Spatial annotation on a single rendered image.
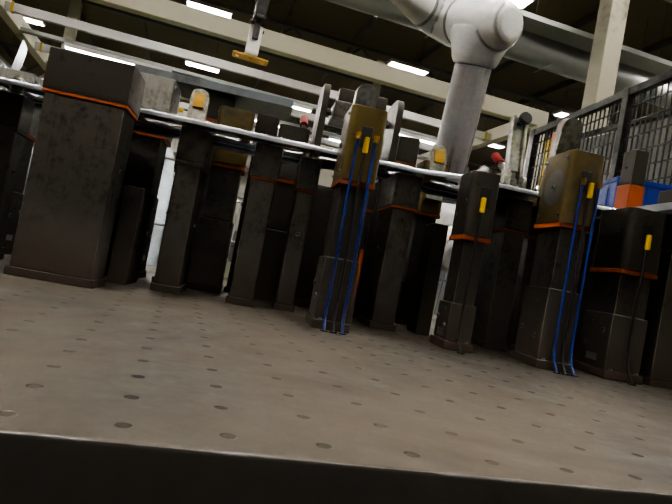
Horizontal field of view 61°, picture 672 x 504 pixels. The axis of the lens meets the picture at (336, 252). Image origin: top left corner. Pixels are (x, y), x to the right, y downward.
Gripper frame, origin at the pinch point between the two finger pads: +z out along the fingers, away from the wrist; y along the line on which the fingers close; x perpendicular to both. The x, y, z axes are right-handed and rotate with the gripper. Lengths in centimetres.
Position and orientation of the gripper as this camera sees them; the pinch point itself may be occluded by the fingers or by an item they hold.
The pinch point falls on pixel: (253, 42)
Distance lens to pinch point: 143.3
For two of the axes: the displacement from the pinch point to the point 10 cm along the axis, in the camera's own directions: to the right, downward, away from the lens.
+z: -2.0, 9.8, -0.4
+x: -9.4, -2.1, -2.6
